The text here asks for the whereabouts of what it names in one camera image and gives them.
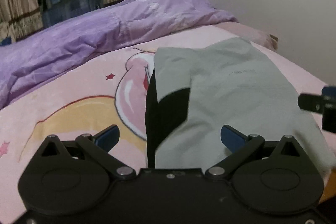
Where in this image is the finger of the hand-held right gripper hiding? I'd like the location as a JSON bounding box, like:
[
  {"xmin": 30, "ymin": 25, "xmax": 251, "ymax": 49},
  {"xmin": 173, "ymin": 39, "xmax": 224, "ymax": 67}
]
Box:
[
  {"xmin": 298, "ymin": 86, "xmax": 336, "ymax": 114},
  {"xmin": 322, "ymin": 102, "xmax": 336, "ymax": 133}
]

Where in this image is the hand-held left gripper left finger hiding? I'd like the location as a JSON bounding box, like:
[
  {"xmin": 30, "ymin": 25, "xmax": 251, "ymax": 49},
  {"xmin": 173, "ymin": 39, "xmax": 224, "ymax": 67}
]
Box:
[{"xmin": 39, "ymin": 124, "xmax": 137, "ymax": 181}]

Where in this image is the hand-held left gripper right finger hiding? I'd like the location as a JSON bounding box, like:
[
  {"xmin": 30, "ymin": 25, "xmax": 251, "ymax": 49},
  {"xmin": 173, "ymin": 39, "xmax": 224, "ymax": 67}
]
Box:
[{"xmin": 205, "ymin": 124, "xmax": 303, "ymax": 181}]

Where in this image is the grey and black jacket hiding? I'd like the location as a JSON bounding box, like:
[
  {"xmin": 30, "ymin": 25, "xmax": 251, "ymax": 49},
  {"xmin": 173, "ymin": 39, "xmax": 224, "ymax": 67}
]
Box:
[{"xmin": 144, "ymin": 38, "xmax": 334, "ymax": 178}]

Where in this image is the pink printed bed sheet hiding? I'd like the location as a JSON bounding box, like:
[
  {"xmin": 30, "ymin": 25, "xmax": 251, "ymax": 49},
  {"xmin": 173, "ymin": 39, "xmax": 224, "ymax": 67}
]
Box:
[{"xmin": 0, "ymin": 23, "xmax": 336, "ymax": 214}]

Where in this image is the mauve fitted bed sheet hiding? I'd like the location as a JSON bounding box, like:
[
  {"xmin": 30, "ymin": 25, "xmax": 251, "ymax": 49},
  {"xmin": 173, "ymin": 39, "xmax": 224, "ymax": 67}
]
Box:
[{"xmin": 214, "ymin": 21, "xmax": 279, "ymax": 51}]

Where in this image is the purple duvet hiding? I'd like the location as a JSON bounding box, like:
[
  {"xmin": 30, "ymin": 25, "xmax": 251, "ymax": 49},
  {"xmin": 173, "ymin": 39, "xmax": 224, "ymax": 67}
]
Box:
[{"xmin": 0, "ymin": 0, "xmax": 240, "ymax": 110}]

